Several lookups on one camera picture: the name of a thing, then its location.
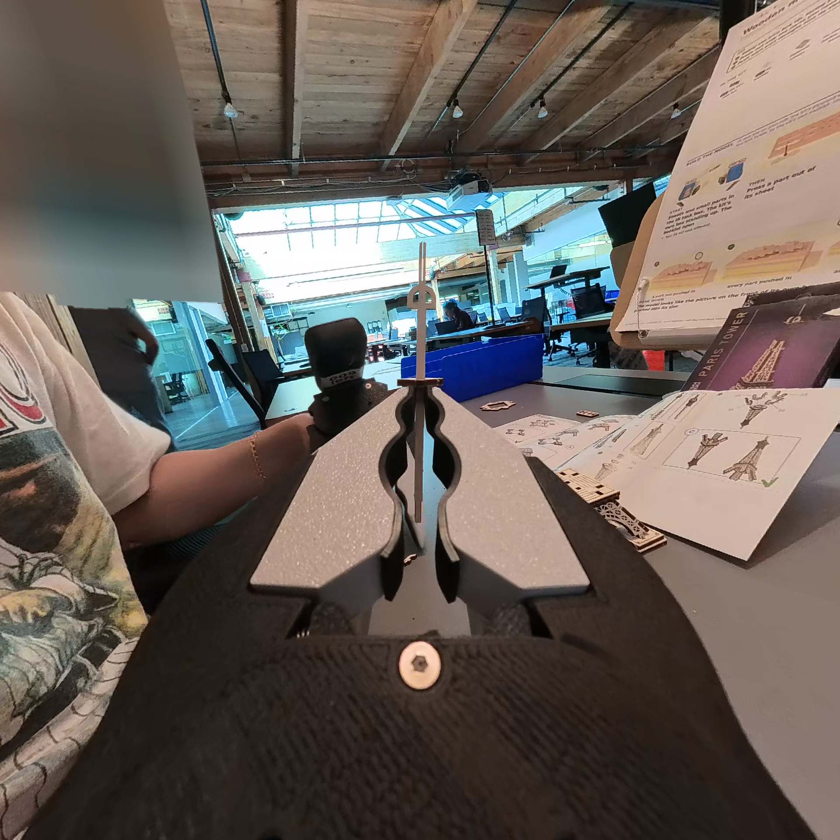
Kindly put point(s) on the printed instruction sheet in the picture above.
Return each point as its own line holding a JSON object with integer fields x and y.
{"x": 754, "y": 197}

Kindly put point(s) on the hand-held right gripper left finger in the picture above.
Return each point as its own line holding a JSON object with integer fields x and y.
{"x": 328, "y": 525}

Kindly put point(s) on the sign on pole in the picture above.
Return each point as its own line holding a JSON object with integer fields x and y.
{"x": 485, "y": 228}

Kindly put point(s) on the instruction booklet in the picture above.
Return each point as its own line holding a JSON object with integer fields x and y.
{"x": 722, "y": 472}

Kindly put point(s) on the task instruction sheet on stand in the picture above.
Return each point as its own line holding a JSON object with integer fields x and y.
{"x": 633, "y": 275}

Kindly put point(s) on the black monitor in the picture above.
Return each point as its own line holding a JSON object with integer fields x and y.
{"x": 627, "y": 216}

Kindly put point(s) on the small wooden frame piece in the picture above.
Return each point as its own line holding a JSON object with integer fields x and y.
{"x": 497, "y": 405}

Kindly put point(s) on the ceiling projector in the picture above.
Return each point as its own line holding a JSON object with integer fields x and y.
{"x": 469, "y": 190}

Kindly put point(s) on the wooden tower spire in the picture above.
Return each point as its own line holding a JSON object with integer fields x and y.
{"x": 420, "y": 328}

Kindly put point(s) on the person's printed t-shirt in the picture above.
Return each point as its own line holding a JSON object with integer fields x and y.
{"x": 52, "y": 525}

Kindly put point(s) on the blue plastic bin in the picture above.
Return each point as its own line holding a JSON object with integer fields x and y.
{"x": 492, "y": 364}

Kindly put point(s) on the wooden tower base model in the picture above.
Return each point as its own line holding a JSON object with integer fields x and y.
{"x": 617, "y": 512}

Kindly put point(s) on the black office chair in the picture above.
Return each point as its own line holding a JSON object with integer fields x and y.
{"x": 249, "y": 380}

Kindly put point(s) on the person's left forearm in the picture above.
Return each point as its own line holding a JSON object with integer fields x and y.
{"x": 190, "y": 485}

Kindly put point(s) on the orange traffic cone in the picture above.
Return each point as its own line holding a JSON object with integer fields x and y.
{"x": 654, "y": 360}

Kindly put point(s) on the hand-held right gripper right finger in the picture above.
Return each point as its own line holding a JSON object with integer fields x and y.
{"x": 512, "y": 525}

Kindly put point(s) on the person's left hand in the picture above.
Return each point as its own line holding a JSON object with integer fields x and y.
{"x": 292, "y": 446}

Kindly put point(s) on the grey desk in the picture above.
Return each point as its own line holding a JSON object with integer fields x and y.
{"x": 754, "y": 623}

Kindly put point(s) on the purple model kit box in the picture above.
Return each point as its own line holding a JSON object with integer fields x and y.
{"x": 768, "y": 354}

